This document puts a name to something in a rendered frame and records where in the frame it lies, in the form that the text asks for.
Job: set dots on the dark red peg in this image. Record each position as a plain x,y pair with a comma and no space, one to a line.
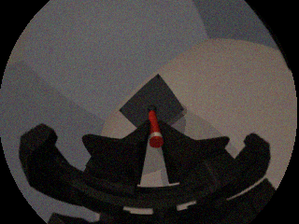
155,137

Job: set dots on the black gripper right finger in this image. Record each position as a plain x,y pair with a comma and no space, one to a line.
180,150

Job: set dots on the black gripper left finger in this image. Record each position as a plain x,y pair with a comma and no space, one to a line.
130,149

